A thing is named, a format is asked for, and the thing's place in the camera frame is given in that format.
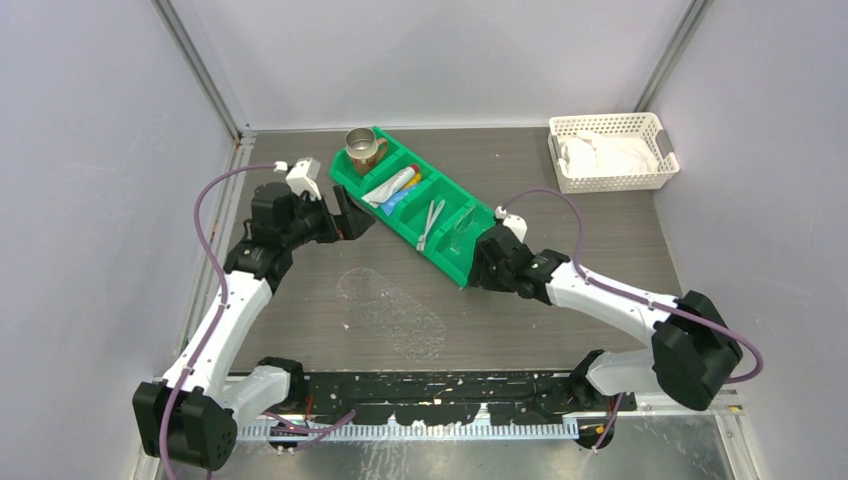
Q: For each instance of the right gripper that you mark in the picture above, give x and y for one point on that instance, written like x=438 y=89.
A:
x=480 y=275

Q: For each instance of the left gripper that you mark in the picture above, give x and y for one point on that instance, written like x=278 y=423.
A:
x=352 y=221

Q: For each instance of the brown steel cup with handle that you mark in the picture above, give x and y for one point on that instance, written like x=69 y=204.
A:
x=365 y=149

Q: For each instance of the clear oval acrylic tray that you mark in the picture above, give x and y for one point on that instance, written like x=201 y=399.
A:
x=392 y=314

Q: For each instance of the clear acrylic toothbrush holder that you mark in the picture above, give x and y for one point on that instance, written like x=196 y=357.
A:
x=461 y=228

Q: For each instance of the pink toothbrush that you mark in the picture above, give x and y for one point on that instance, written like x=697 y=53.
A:
x=431 y=216

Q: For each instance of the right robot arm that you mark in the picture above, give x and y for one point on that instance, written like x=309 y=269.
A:
x=689 y=353

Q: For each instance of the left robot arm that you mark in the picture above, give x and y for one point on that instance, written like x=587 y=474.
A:
x=190 y=415

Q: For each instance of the blue toothpaste tube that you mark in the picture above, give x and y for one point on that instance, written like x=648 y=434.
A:
x=389 y=206

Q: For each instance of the white toothpaste tube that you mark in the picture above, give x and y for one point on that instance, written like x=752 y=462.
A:
x=389 y=187

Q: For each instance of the yellow toothpaste tube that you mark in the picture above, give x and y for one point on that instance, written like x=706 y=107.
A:
x=413 y=181

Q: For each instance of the white cloth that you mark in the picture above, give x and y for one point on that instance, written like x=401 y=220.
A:
x=589 y=154

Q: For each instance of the white perforated plastic basket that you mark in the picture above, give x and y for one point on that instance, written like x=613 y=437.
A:
x=644 y=125

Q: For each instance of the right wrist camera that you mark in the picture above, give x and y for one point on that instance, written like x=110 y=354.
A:
x=515 y=223

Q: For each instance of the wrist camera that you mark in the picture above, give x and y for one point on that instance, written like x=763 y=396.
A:
x=515 y=223
x=301 y=178

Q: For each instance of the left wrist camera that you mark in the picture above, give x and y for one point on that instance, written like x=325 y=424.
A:
x=301 y=178

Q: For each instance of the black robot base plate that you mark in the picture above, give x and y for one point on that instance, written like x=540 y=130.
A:
x=460 y=405

